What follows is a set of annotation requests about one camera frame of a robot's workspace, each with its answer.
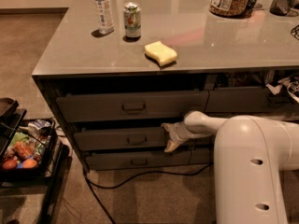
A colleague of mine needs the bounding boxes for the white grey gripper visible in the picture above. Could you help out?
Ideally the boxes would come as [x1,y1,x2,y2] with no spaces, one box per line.
[162,122,199,153]

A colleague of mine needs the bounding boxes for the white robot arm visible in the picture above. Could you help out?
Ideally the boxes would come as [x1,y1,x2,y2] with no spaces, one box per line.
[163,111,299,224]

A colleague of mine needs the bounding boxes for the grey drawer counter cabinet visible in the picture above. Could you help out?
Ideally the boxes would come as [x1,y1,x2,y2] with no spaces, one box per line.
[33,0,298,171]

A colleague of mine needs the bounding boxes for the yellow sponge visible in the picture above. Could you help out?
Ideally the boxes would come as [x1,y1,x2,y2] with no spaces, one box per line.
[145,41,178,66]

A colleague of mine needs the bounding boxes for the green white soda can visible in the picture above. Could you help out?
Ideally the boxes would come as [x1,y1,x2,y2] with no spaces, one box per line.
[123,2,141,38]

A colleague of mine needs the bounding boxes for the black white crumpled bag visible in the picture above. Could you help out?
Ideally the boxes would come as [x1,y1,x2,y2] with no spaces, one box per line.
[266,74,299,104]

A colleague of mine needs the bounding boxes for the black shelf cart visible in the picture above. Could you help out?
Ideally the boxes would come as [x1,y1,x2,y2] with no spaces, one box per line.
[0,109,69,224]

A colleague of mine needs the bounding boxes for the black snack basket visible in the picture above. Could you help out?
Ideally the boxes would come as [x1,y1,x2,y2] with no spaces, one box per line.
[0,119,57,181]

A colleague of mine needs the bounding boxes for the clear plastic water bottle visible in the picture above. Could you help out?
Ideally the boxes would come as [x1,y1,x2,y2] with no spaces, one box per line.
[93,0,114,35]

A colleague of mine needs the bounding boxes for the dark tray on cart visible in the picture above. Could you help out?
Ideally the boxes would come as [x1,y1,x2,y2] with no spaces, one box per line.
[0,97,19,121]

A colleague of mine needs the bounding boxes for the dark glass container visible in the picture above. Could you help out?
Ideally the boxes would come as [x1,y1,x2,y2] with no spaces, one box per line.
[269,0,299,17]

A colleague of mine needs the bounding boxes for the black power cable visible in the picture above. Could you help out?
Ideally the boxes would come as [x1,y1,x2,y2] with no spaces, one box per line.
[82,162,214,224]

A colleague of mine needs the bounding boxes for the black wire object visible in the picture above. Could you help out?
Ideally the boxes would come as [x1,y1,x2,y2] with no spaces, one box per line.
[291,25,299,40]

